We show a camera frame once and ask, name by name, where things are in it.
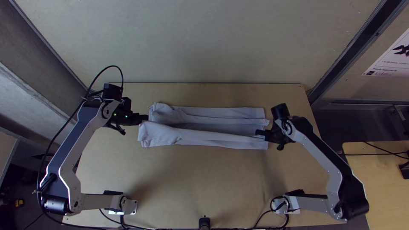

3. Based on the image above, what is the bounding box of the white t-shirt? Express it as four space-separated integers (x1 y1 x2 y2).
137 102 271 150

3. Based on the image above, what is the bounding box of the pale wooden side table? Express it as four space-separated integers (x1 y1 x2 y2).
342 140 409 230

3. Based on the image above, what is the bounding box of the white poster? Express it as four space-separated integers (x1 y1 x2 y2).
361 28 409 78

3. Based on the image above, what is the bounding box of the black cable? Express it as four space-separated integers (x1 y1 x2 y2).
35 65 125 224
248 195 291 230
343 152 409 157
363 141 409 160
98 209 200 230

